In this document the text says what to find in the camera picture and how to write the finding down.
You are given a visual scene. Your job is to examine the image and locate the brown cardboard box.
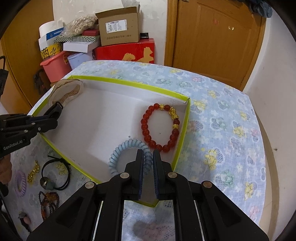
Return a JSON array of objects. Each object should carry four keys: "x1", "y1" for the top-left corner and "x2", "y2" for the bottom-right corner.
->
[{"x1": 96, "y1": 4, "x2": 140, "y2": 46}]

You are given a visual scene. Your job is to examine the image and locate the white flat box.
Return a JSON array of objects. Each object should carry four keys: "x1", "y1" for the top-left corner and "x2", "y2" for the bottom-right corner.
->
[{"x1": 63, "y1": 41, "x2": 100, "y2": 53}]

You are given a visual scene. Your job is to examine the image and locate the red bead bracelet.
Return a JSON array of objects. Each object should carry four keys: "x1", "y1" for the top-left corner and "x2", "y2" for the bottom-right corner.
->
[{"x1": 140, "y1": 102, "x2": 181, "y2": 153}]

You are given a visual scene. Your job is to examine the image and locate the white roll behind boxes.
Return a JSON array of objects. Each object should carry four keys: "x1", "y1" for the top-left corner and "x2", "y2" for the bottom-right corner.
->
[{"x1": 39, "y1": 20, "x2": 63, "y2": 38}]

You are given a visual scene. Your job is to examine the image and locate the pink plastic basket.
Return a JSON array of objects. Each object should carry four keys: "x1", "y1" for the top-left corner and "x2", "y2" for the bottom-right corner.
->
[{"x1": 40, "y1": 51, "x2": 72, "y2": 83}]

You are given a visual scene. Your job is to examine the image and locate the beige hair claw clip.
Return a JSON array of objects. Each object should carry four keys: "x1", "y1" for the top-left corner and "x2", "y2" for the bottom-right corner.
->
[{"x1": 48, "y1": 79, "x2": 84, "y2": 107}]

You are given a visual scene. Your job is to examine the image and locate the brown wooden cabinet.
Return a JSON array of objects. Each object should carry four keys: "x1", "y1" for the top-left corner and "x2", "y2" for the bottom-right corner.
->
[{"x1": 1, "y1": 1, "x2": 54, "y2": 108}]

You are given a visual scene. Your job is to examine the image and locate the bag of beige items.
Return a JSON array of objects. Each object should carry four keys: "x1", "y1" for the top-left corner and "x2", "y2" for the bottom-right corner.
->
[{"x1": 60, "y1": 14, "x2": 98, "y2": 37}]

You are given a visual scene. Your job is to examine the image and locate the floral blue tablecloth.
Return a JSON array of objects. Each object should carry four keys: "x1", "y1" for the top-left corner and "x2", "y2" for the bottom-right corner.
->
[{"x1": 5, "y1": 61, "x2": 266, "y2": 240}]

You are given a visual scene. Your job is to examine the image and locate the black hair tie with beads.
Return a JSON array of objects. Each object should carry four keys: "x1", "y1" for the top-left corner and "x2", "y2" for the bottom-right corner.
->
[{"x1": 40, "y1": 155, "x2": 72, "y2": 191}]

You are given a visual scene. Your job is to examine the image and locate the gold chain necklace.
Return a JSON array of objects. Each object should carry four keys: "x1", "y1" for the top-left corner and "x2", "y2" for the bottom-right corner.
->
[{"x1": 26, "y1": 159, "x2": 41, "y2": 185}]

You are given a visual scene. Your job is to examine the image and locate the small red box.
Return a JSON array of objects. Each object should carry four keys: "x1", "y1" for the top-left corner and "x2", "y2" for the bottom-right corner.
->
[{"x1": 81, "y1": 29, "x2": 99, "y2": 37}]

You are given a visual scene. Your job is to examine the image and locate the light blue spiral hair tie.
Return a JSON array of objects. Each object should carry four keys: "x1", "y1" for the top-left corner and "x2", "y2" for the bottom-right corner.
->
[{"x1": 107, "y1": 138, "x2": 154, "y2": 178}]

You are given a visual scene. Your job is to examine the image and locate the green white shallow box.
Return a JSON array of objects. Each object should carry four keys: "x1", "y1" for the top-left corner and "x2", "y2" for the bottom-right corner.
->
[{"x1": 31, "y1": 75, "x2": 192, "y2": 208}]

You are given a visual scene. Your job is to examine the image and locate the brown beaded braided bracelet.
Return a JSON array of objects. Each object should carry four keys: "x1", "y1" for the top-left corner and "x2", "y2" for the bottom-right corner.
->
[{"x1": 38, "y1": 190, "x2": 60, "y2": 222}]

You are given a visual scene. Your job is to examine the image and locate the red gift box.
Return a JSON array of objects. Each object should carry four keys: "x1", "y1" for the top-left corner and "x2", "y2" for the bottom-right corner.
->
[{"x1": 94, "y1": 38, "x2": 155, "y2": 64}]

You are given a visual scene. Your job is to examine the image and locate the white blue paper box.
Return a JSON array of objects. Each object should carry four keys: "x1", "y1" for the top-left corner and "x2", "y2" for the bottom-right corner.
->
[{"x1": 38, "y1": 27, "x2": 63, "y2": 51}]

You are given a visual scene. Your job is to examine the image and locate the green striped box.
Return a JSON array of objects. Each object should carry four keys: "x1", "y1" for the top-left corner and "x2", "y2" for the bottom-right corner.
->
[{"x1": 56, "y1": 35, "x2": 100, "y2": 43}]

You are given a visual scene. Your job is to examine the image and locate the dark clothes on door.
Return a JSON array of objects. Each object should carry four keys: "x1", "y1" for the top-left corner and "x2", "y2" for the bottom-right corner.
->
[{"x1": 238, "y1": 0, "x2": 273, "y2": 18}]

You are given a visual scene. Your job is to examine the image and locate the brown wooden door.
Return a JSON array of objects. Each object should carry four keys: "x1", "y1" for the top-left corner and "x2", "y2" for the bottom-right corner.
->
[{"x1": 164, "y1": 1, "x2": 266, "y2": 90}]

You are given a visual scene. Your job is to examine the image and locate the yellow patterned box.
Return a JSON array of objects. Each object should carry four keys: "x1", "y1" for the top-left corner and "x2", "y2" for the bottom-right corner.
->
[{"x1": 41, "y1": 42, "x2": 63, "y2": 60}]

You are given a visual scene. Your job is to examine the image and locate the purple spiral hair tie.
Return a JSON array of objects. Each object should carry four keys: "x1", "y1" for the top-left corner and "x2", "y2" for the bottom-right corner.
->
[{"x1": 14, "y1": 170, "x2": 28, "y2": 198}]

